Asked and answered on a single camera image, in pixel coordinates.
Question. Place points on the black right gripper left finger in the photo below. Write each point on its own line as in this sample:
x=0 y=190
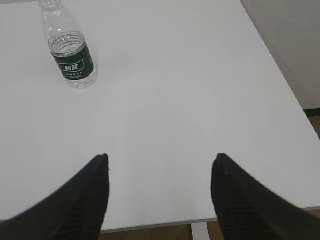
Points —
x=76 y=211

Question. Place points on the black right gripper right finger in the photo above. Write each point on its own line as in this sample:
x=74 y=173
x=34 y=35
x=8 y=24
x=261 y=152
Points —
x=247 y=210

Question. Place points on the clear green-label water bottle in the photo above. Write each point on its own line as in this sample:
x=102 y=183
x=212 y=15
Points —
x=67 y=44

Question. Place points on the white table leg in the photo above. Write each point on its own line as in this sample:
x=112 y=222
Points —
x=200 y=231

